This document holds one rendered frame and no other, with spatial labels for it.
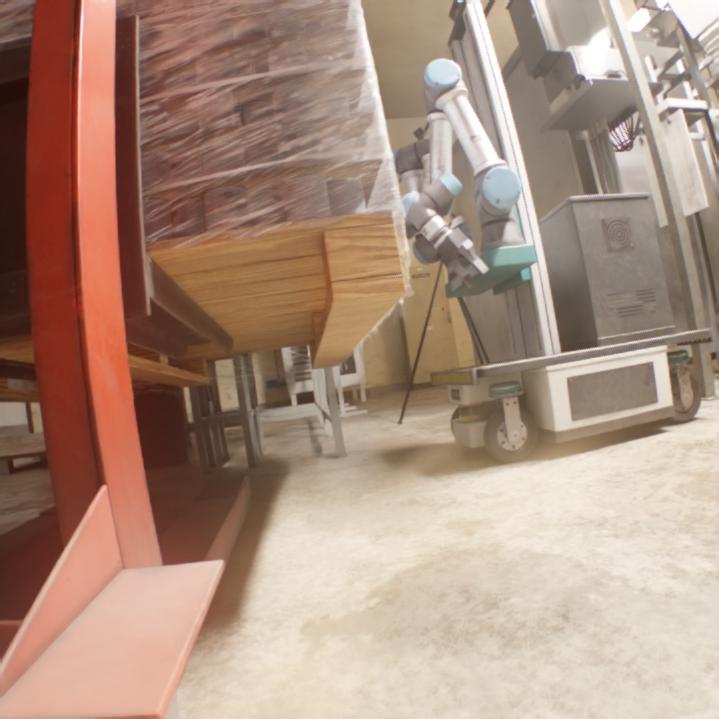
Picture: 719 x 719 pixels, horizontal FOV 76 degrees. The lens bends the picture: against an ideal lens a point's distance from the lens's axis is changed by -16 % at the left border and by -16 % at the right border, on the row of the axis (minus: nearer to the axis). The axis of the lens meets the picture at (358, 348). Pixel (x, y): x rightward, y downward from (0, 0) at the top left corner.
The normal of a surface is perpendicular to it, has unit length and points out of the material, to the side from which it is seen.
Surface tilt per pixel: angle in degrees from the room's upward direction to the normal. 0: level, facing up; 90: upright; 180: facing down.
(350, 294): 88
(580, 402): 90
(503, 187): 97
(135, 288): 90
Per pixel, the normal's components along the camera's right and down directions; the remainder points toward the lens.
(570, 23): 0.11, -0.07
